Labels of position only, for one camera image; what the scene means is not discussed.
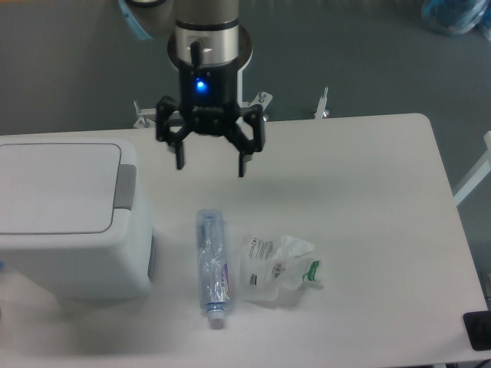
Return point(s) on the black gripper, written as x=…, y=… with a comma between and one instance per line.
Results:
x=209, y=106

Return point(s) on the white trash can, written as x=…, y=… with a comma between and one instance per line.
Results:
x=74, y=218

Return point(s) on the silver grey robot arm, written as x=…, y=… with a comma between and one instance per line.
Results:
x=208, y=62

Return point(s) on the crumpled clear plastic bag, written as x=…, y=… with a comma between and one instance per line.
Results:
x=271, y=263

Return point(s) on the clear plastic water bottle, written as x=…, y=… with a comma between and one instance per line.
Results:
x=213, y=269

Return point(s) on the blue plastic bag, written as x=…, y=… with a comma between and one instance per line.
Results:
x=452, y=17

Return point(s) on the black device at table edge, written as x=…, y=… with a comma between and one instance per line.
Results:
x=477, y=326

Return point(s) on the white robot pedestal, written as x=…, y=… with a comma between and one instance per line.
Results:
x=146, y=118

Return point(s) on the white table leg bracket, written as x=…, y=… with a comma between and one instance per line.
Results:
x=321, y=111

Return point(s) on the white frame at right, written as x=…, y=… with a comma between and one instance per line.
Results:
x=478, y=172

